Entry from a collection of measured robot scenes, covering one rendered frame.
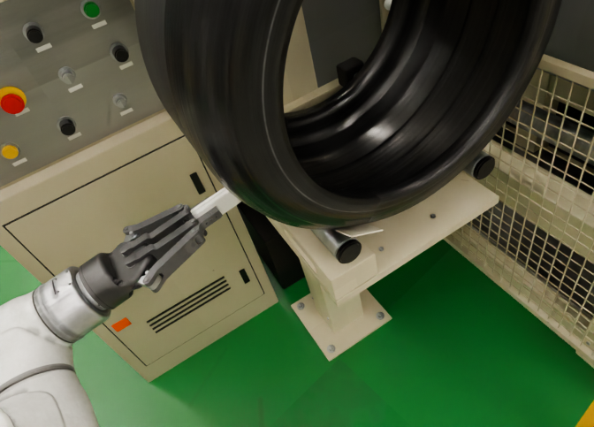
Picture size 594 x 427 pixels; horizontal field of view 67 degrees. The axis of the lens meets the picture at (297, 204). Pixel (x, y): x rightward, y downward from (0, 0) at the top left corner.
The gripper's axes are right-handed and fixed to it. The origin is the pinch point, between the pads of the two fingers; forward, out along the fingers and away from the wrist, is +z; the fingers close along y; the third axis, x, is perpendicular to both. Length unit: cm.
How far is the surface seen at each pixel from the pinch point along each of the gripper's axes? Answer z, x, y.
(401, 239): 23.5, 25.5, -7.0
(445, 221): 32.1, 26.6, -8.9
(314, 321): 3, 103, 35
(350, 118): 30.8, 13.3, 14.4
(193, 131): 2.7, -16.0, -6.0
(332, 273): 8.7, 17.5, -9.5
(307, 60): 31.0, 4.6, 26.3
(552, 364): 55, 111, -21
